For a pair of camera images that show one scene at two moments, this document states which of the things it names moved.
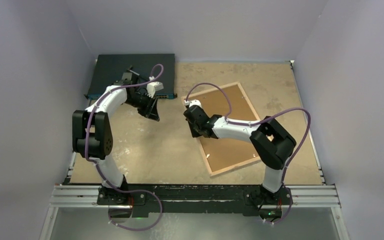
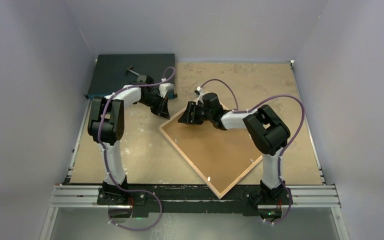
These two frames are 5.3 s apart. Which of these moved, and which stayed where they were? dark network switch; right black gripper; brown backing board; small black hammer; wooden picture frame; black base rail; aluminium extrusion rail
Moved: right black gripper; brown backing board; wooden picture frame
Stayed: aluminium extrusion rail; small black hammer; dark network switch; black base rail
